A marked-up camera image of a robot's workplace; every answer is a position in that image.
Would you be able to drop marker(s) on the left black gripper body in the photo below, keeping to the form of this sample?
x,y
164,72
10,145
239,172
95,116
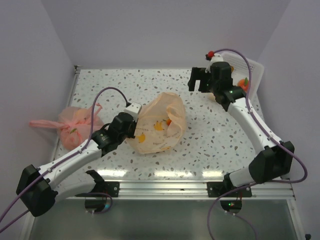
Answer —
x,y
130,133

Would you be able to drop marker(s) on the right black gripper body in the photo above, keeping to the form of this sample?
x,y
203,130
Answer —
x,y
215,85

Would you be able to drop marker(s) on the peach fruit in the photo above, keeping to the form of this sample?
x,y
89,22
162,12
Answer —
x,y
244,84

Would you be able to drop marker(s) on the orange plastic bag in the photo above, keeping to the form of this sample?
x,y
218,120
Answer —
x,y
152,134

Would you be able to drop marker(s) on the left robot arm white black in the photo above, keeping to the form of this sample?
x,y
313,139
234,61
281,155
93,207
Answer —
x,y
37,186

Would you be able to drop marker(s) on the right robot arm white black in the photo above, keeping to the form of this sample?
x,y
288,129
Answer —
x,y
273,157

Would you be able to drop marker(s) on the pink plastic bag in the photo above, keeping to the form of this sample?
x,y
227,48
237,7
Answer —
x,y
73,125

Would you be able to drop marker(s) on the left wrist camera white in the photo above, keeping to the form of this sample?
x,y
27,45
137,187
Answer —
x,y
133,109

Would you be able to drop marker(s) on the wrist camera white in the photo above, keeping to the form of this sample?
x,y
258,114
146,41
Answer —
x,y
212,57
133,109

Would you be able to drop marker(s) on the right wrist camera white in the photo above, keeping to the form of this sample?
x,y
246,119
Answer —
x,y
212,57

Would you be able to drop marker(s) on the aluminium rail front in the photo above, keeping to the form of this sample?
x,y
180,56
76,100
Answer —
x,y
193,190

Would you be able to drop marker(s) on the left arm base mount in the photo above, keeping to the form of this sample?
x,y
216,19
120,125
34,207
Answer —
x,y
107,190

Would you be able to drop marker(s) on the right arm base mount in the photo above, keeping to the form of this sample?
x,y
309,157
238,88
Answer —
x,y
217,188

